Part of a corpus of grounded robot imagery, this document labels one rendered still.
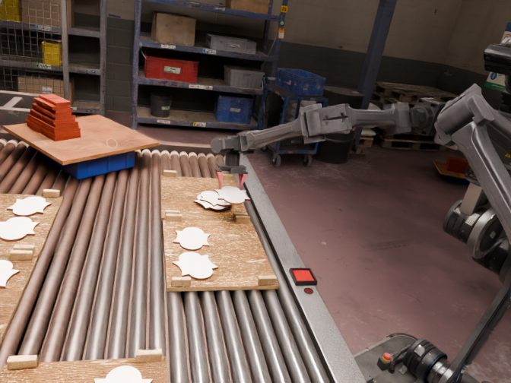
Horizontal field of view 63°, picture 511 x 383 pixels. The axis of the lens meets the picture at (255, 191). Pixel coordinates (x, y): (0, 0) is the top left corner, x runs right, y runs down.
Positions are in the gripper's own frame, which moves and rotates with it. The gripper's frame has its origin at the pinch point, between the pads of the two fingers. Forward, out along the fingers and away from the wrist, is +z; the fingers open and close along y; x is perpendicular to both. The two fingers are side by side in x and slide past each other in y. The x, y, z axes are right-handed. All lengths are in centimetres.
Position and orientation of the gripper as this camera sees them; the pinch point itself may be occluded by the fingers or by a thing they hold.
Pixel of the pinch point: (230, 188)
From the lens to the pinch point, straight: 165.7
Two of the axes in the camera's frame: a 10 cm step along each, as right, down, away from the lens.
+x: -2.7, -2.2, 9.4
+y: 9.6, 0.2, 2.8
